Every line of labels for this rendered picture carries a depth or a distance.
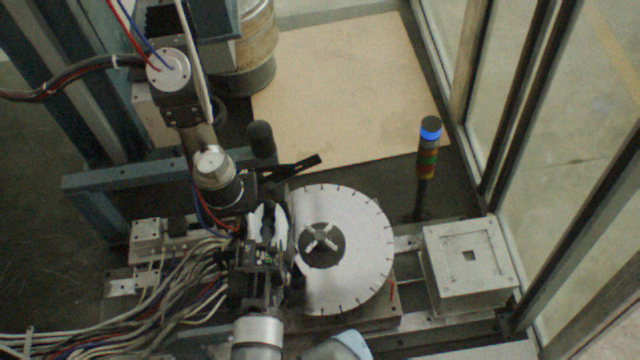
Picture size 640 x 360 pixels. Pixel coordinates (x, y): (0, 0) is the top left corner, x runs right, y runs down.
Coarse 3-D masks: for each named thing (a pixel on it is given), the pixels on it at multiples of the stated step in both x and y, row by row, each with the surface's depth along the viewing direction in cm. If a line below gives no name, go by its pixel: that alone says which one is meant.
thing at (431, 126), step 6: (426, 120) 118; (432, 120) 118; (438, 120) 118; (426, 126) 117; (432, 126) 117; (438, 126) 117; (420, 132) 120; (426, 132) 117; (432, 132) 116; (438, 132) 117; (426, 138) 119; (432, 138) 118
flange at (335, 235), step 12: (324, 228) 128; (336, 228) 128; (300, 240) 127; (312, 240) 125; (336, 240) 126; (300, 252) 126; (312, 252) 125; (324, 252) 125; (336, 252) 125; (312, 264) 124; (324, 264) 124
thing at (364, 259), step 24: (312, 192) 135; (336, 192) 135; (312, 216) 131; (336, 216) 131; (360, 216) 131; (384, 216) 130; (264, 240) 129; (360, 240) 127; (384, 240) 127; (336, 264) 124; (360, 264) 124; (384, 264) 124; (288, 288) 122; (312, 288) 122; (336, 288) 121; (360, 288) 121; (312, 312) 119; (336, 312) 119
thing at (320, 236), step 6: (330, 222) 125; (306, 228) 125; (312, 228) 124; (330, 228) 124; (318, 234) 123; (324, 234) 123; (318, 240) 122; (324, 240) 122; (312, 246) 122; (330, 246) 122; (336, 246) 121; (306, 252) 122
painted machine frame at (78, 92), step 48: (0, 0) 118; (48, 0) 120; (96, 0) 138; (144, 0) 90; (192, 0) 104; (48, 48) 127; (96, 48) 134; (96, 96) 147; (96, 144) 163; (144, 144) 165; (96, 192) 133
